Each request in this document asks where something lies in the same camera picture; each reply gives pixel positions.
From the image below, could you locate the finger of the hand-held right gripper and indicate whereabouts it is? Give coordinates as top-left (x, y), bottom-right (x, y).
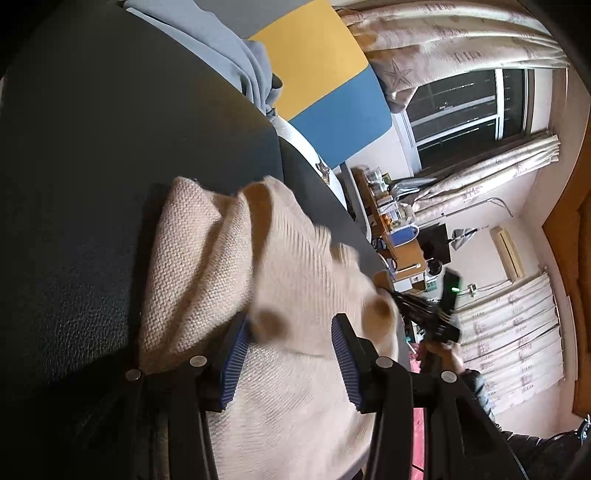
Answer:
top-left (388, 288), bottom-right (444, 315)
top-left (396, 300), bottom-right (440, 330)

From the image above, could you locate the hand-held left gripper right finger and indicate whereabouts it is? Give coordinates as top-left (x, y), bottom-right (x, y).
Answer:
top-left (330, 313), bottom-right (532, 480)

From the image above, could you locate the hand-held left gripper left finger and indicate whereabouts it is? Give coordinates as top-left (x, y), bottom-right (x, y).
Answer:
top-left (124, 316), bottom-right (253, 480)

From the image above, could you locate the beige knit sweater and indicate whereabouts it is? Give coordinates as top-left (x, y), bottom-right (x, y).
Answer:
top-left (139, 175), bottom-right (402, 480)

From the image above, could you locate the person's right forearm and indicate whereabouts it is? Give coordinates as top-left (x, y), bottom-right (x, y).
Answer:
top-left (462, 369), bottom-right (591, 480)

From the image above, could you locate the person's right hand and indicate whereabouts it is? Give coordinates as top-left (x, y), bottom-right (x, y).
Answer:
top-left (418, 340), bottom-right (467, 377)

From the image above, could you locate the cluttered wooden desk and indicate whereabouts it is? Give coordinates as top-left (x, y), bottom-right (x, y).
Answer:
top-left (351, 166), bottom-right (428, 284)

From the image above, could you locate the black monitor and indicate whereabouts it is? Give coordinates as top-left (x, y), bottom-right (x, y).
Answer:
top-left (418, 224), bottom-right (451, 264)

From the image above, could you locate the blue rounded item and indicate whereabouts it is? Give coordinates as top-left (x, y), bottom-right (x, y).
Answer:
top-left (390, 226), bottom-right (421, 247)

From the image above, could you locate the white air conditioner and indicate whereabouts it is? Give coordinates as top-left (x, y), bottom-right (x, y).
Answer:
top-left (489, 225), bottom-right (527, 281)

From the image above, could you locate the beige printed curtain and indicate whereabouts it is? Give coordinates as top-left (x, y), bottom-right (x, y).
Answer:
top-left (392, 131), bottom-right (561, 227)
top-left (455, 272), bottom-right (566, 411)
top-left (337, 0), bottom-right (568, 114)

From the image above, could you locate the pink cloth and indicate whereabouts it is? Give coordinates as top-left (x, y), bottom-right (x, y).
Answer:
top-left (406, 342), bottom-right (432, 474)

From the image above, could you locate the wooden wardrobe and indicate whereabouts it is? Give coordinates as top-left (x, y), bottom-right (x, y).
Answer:
top-left (542, 134), bottom-right (591, 416)

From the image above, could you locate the window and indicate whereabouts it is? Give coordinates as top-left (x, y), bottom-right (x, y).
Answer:
top-left (404, 67), bottom-right (532, 174)

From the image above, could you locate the black leather mat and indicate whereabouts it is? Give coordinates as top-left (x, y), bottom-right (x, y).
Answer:
top-left (0, 0), bottom-right (393, 480)

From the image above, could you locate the yellow and blue cushion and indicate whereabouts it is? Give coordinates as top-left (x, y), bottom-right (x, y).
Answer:
top-left (249, 0), bottom-right (393, 169)

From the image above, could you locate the grey-blue cloth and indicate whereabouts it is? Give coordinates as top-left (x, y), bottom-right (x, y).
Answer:
top-left (124, 0), bottom-right (283, 123)

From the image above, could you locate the grey bed frame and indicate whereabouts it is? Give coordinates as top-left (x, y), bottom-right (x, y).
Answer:
top-left (339, 164), bottom-right (371, 241)

